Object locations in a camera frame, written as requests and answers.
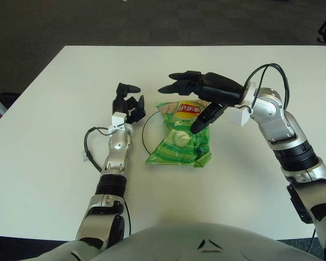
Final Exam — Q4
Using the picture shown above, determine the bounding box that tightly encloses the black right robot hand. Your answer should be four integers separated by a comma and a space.
158, 70, 247, 134

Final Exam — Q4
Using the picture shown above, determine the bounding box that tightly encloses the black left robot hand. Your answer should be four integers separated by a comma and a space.
111, 83, 147, 125

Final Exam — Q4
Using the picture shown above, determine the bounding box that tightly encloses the green chips snack bag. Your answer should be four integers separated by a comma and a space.
145, 100, 213, 168

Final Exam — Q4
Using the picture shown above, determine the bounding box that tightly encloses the white plate with black rim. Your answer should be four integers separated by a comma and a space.
141, 110, 164, 155

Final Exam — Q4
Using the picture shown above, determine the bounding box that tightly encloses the black floor object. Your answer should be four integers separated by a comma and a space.
0, 93, 20, 111

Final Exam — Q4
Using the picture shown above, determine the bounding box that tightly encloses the grey robot torso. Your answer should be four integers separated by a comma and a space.
35, 221, 326, 261

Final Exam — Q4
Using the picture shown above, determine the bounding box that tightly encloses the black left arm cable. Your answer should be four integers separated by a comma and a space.
84, 126, 125, 173

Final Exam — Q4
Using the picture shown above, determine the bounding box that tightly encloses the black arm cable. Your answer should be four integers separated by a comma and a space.
243, 63, 290, 110
84, 126, 125, 173

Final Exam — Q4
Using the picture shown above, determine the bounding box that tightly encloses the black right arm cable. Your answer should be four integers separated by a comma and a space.
243, 63, 290, 110

